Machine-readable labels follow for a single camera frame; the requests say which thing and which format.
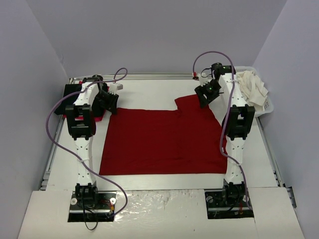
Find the red t-shirt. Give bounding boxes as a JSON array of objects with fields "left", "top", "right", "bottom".
[
  {"left": 55, "top": 80, "right": 105, "bottom": 122},
  {"left": 99, "top": 95, "right": 227, "bottom": 176}
]

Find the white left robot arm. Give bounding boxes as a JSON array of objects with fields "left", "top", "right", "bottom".
[{"left": 65, "top": 75, "right": 119, "bottom": 211}]

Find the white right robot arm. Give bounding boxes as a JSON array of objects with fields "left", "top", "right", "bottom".
[{"left": 193, "top": 63, "right": 255, "bottom": 208}]

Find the white t-shirts pile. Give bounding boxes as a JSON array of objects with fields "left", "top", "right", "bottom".
[{"left": 236, "top": 71, "right": 268, "bottom": 111}]

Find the folded red t-shirt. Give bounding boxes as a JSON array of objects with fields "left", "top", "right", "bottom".
[{"left": 55, "top": 80, "right": 105, "bottom": 122}]

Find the folded black t-shirt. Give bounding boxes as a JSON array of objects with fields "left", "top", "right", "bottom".
[{"left": 54, "top": 84, "right": 110, "bottom": 116}]

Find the white plastic laundry basket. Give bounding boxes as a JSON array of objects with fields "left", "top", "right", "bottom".
[{"left": 235, "top": 66, "right": 274, "bottom": 117}]

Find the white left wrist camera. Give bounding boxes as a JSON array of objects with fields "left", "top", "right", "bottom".
[{"left": 108, "top": 83, "right": 124, "bottom": 95}]

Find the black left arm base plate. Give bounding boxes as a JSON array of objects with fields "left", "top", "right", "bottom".
[{"left": 68, "top": 191, "right": 117, "bottom": 223}]

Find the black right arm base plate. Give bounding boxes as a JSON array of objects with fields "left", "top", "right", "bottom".
[{"left": 204, "top": 189, "right": 254, "bottom": 220}]

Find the black cable loop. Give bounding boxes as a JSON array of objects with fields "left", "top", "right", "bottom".
[{"left": 83, "top": 211, "right": 99, "bottom": 231}]

